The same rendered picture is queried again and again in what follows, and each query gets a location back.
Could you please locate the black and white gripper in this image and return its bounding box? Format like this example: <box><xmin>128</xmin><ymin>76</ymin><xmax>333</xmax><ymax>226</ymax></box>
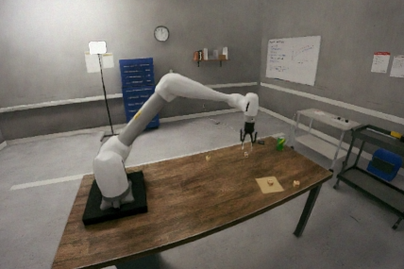
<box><xmin>240</xmin><ymin>122</ymin><xmax>258</xmax><ymax>150</ymax></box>

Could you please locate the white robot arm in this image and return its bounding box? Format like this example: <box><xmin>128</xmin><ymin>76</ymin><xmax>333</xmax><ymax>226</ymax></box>
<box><xmin>93</xmin><ymin>74</ymin><xmax>259</xmax><ymax>210</ymax></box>

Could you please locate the beige square mat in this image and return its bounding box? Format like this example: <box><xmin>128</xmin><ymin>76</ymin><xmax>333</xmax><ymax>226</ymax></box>
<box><xmin>256</xmin><ymin>177</ymin><xmax>284</xmax><ymax>193</ymax></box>

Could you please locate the green drink can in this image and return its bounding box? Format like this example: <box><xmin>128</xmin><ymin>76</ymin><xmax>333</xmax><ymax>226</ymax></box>
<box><xmin>277</xmin><ymin>136</ymin><xmax>285</xmax><ymax>151</ymax></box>

